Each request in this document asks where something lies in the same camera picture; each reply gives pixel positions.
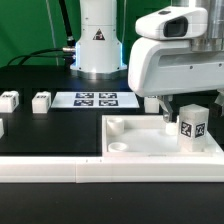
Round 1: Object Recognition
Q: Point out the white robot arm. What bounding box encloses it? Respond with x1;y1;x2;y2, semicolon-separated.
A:
71;0;224;103

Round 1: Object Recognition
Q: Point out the white block left edge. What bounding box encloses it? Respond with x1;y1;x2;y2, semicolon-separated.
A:
0;118;4;139

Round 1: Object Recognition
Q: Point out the white L-shaped obstacle fence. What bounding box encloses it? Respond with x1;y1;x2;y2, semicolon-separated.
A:
0;154;224;183

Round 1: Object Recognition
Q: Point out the white square table top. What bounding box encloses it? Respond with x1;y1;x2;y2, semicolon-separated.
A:
102;115;224;157

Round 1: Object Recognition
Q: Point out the white base marker plate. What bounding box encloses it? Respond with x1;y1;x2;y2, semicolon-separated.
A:
51;92;139;108

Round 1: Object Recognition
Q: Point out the black cable bundle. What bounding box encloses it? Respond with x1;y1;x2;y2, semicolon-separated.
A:
6;0;77;67

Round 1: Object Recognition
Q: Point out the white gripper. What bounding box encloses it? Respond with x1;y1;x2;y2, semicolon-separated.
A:
128;38;224;122

